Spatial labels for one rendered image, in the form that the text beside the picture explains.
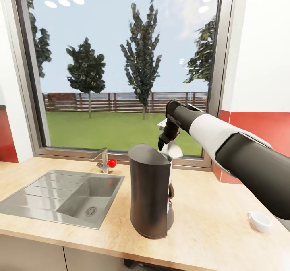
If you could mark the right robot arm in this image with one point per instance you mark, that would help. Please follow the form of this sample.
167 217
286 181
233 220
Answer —
241 154

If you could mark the paper coffee filter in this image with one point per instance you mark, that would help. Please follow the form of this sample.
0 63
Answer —
172 150

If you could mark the coffee cup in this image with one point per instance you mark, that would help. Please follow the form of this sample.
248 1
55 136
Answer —
260 221

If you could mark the cabinet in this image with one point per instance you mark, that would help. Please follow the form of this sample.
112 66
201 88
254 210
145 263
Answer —
21 254

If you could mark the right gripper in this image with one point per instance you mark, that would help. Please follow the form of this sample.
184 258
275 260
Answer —
167 136

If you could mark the fixed window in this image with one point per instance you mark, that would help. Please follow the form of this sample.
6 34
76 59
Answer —
96 74

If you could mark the countertop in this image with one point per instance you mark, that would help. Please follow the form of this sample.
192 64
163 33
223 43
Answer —
210 232
271 214

